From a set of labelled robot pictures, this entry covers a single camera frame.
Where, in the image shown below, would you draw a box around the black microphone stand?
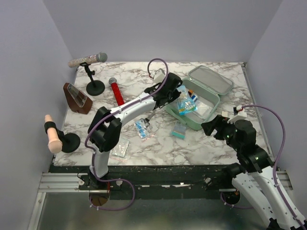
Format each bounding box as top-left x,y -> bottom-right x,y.
80,62 -> 105,96

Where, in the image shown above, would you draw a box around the mint green medicine case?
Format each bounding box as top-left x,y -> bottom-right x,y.
165,65 -> 234,131

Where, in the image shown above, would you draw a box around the red handheld microphone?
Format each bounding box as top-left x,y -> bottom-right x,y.
108,77 -> 125,106

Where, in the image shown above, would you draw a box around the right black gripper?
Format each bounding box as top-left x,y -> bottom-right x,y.
201,113 -> 242,151

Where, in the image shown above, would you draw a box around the blue plaster packet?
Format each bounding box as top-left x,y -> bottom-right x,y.
134,118 -> 150,139

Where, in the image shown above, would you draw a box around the blue white small bottle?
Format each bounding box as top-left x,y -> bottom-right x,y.
191,94 -> 198,102

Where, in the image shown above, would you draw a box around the metal scissors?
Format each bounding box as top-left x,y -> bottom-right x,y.
145,111 -> 155,125

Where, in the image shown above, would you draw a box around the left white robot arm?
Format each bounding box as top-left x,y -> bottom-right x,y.
84,73 -> 182,189

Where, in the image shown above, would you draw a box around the pink beige microphone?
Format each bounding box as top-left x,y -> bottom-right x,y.
44,115 -> 62,154

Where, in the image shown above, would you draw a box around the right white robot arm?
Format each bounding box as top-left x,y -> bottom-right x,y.
201,115 -> 307,230

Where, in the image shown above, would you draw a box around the white gauze pad packet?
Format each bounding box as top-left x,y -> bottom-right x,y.
195,101 -> 213,119

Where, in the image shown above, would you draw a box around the brown wooden metronome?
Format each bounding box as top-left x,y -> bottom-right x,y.
63,83 -> 93,115

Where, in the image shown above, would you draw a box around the blue cotton swab packet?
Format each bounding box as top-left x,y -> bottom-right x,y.
177,85 -> 197,115

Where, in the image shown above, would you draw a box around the black round stand base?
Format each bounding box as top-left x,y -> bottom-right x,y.
56,130 -> 81,153

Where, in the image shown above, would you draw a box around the teal bandage packet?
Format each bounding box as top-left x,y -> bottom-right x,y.
171,121 -> 187,139

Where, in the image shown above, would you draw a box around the clear zip bag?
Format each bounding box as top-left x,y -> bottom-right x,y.
111,139 -> 130,160

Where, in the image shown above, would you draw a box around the glitter microphone on stand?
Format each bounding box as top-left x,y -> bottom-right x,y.
68,52 -> 108,68

